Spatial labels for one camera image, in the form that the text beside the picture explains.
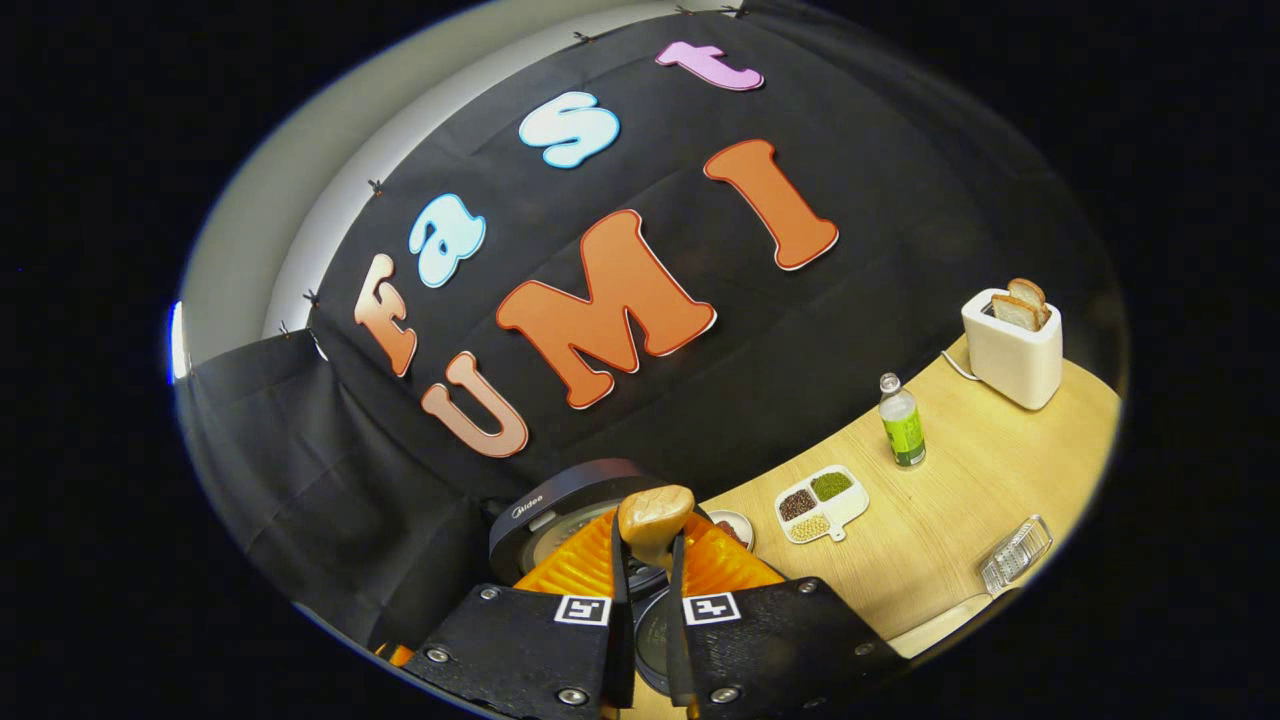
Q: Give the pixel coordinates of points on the black rice cooker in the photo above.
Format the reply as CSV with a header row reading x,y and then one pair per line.
x,y
555,500

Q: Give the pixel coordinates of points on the black backdrop cloth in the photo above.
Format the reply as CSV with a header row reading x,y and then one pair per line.
x,y
900,200

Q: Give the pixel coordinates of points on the white toaster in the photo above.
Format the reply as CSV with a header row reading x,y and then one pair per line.
x,y
1010,360

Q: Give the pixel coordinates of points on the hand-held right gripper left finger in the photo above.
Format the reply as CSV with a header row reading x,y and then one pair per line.
x,y
622,650

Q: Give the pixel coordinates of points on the cream square rice dish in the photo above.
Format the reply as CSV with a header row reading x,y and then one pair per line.
x,y
940,625

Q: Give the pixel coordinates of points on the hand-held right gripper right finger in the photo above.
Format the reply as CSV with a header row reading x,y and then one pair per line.
x,y
678,650

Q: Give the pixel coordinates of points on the wooden spoon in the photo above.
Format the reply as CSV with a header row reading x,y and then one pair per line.
x,y
655,515

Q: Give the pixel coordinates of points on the white divided bean dish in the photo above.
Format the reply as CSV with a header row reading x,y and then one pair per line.
x,y
820,505

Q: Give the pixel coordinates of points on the small round bean dish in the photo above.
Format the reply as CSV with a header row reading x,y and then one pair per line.
x,y
735,528

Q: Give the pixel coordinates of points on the green drink bottle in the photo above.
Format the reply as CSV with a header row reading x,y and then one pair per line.
x,y
903,430

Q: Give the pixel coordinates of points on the toasted bread slice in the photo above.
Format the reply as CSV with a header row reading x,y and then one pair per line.
x,y
1030,292
1015,313

